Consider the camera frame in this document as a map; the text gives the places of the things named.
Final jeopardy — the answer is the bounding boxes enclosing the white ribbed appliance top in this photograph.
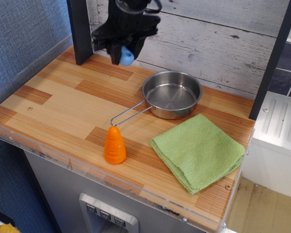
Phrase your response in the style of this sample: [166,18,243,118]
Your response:
[253,92,291,151]

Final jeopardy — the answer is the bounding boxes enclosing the dark grey right post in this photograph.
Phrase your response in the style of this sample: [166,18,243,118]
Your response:
[249,0,291,120]

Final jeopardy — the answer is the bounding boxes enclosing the dark grey left post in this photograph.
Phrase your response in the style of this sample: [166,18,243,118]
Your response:
[66,0,93,65]

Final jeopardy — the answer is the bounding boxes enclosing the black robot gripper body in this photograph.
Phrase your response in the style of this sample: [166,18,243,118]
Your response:
[91,0,161,53]

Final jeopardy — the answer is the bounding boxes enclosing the silver dispenser button panel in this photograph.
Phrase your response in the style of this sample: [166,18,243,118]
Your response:
[79,193,139,233]

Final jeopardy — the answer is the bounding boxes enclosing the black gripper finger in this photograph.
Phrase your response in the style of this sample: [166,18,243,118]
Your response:
[130,38,145,59]
[106,44,122,65]

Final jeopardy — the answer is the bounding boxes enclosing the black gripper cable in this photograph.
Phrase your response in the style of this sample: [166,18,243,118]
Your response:
[144,0,162,14]

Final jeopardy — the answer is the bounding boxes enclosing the yellow black object corner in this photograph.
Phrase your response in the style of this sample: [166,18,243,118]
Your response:
[0,221,20,233]

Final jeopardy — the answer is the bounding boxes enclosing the blue and grey scoop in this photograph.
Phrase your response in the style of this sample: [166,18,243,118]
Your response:
[119,46,135,67]

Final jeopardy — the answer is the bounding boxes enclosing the green folded cloth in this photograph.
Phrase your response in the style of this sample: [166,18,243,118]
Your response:
[149,114,245,195]

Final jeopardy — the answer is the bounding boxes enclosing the dark grey post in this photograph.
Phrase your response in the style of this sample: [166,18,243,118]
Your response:
[249,0,291,120]
[66,0,93,65]

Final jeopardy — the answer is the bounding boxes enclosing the orange plastic carrot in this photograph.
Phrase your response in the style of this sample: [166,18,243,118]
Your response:
[104,126,127,165]

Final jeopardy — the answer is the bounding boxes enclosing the clear acrylic table edge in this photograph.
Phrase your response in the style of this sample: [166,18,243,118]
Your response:
[0,126,242,233]

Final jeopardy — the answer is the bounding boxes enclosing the stainless steel saucepan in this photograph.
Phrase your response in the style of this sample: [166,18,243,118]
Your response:
[110,70,203,126]

